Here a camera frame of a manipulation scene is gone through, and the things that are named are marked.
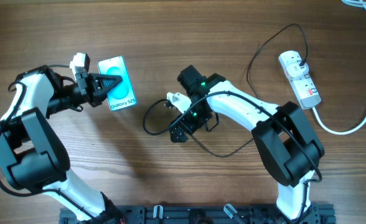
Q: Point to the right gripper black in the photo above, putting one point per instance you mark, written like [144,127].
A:
[183,119]

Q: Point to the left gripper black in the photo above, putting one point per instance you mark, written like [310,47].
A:
[88,88]

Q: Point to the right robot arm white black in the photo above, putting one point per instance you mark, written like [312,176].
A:
[288,146]

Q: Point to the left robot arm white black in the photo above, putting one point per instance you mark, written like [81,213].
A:
[33,160]

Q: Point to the white charger plug adapter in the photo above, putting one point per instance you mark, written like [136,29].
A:
[295,70]

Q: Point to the white power strip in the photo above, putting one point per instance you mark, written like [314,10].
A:
[303,87]

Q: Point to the black mounting rail base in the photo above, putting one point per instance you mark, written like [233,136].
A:
[260,213]

